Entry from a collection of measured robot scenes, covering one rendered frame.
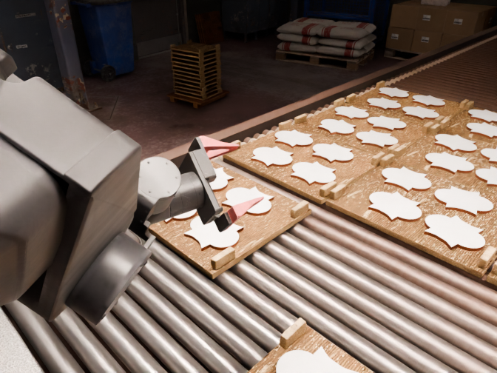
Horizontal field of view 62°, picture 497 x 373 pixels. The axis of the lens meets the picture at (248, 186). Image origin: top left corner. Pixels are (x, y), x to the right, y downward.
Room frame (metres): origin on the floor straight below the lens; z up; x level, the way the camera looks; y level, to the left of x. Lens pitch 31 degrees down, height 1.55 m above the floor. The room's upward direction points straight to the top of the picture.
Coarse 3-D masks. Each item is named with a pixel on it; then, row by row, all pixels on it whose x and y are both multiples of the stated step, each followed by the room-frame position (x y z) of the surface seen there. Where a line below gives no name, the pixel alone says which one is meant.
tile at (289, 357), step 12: (288, 360) 0.45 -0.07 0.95; (300, 360) 0.45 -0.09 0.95; (312, 360) 0.45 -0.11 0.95; (324, 360) 0.45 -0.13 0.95; (276, 372) 0.43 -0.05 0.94; (288, 372) 0.42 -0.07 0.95; (300, 372) 0.42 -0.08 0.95; (312, 372) 0.42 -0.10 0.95; (324, 372) 0.42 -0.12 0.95; (336, 372) 0.42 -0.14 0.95; (348, 372) 0.42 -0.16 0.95
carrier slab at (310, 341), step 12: (300, 336) 0.50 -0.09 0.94; (312, 336) 0.50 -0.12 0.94; (276, 348) 0.48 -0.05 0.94; (288, 348) 0.48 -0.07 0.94; (300, 348) 0.48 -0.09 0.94; (312, 348) 0.48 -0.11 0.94; (324, 348) 0.48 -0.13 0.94; (336, 348) 0.48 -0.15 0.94; (264, 360) 0.45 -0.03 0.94; (276, 360) 0.45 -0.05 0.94; (336, 360) 0.45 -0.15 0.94; (348, 360) 0.45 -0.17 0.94; (252, 372) 0.43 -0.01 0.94; (264, 372) 0.43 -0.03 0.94; (360, 372) 0.43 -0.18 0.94; (372, 372) 0.43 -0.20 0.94
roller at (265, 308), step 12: (192, 264) 0.74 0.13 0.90; (228, 276) 0.68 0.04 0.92; (228, 288) 0.65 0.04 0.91; (240, 288) 0.64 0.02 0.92; (252, 288) 0.64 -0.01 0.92; (240, 300) 0.62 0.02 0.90; (252, 300) 0.61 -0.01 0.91; (264, 300) 0.60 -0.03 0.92; (264, 312) 0.58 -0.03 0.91; (276, 312) 0.57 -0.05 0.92; (288, 312) 0.58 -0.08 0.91; (276, 324) 0.56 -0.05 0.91; (288, 324) 0.55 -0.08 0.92
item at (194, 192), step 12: (192, 156) 0.55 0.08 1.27; (180, 168) 0.58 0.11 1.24; (192, 168) 0.55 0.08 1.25; (192, 180) 0.53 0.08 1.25; (204, 180) 0.53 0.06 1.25; (180, 192) 0.50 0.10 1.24; (192, 192) 0.51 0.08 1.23; (204, 192) 0.52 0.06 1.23; (180, 204) 0.50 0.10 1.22; (192, 204) 0.51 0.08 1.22; (204, 204) 0.52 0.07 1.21; (216, 204) 0.50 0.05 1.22; (204, 216) 0.52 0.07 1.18
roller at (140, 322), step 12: (120, 300) 0.61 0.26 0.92; (132, 300) 0.61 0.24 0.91; (120, 312) 0.58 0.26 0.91; (132, 312) 0.57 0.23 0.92; (144, 312) 0.58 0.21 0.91; (132, 324) 0.55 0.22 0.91; (144, 324) 0.54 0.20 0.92; (156, 324) 0.55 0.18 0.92; (144, 336) 0.52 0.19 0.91; (156, 336) 0.52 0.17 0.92; (168, 336) 0.52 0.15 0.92; (156, 348) 0.50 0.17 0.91; (168, 348) 0.49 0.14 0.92; (180, 348) 0.49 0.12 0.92; (168, 360) 0.47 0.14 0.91; (180, 360) 0.47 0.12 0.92; (192, 360) 0.47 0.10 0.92; (180, 372) 0.45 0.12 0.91; (192, 372) 0.44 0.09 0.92; (204, 372) 0.44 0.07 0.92
